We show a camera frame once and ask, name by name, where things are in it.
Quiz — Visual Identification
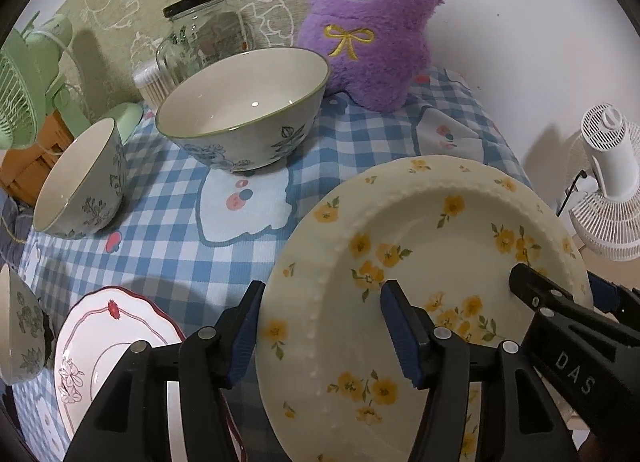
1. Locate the blue floral ceramic bowl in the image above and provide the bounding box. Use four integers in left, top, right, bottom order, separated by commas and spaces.
155, 47, 331, 175
32, 117, 128, 239
0, 264, 51, 385

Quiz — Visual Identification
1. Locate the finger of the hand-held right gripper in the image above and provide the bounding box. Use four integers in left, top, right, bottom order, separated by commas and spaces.
508, 263, 640, 440
587, 269, 640, 330

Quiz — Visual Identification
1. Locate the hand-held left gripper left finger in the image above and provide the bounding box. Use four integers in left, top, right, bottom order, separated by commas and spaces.
62, 280, 267, 462

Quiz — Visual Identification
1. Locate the glass jar with dark lid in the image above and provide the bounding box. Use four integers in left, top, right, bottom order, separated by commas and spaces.
156, 0, 257, 87

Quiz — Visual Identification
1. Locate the purple plush bunny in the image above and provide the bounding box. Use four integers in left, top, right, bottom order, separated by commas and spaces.
297, 0, 447, 110

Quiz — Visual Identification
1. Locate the green desk fan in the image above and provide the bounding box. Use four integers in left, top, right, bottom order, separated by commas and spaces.
0, 13, 145, 153

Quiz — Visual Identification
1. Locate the white standing fan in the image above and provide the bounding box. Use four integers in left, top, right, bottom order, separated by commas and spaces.
567, 103, 640, 262

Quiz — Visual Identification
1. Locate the blue checkered tablecloth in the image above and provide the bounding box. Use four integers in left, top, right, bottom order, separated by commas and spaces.
10, 64, 531, 462

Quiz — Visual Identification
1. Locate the pink rimmed white plate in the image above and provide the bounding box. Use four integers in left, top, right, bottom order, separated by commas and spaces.
52, 286, 248, 462

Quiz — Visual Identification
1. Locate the yellow floral cream plate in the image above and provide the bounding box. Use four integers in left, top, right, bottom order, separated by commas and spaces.
255, 154, 595, 462

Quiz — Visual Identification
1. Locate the black power cable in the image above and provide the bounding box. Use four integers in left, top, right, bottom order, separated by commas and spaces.
556, 169, 588, 218

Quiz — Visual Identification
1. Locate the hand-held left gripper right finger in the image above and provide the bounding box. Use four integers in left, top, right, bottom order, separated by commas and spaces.
380, 279, 576, 462

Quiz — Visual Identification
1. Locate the wooden bed headboard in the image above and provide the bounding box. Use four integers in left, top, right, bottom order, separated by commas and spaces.
0, 109, 76, 205

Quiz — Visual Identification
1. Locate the cotton swab container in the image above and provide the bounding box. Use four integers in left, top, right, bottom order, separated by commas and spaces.
132, 61, 168, 108

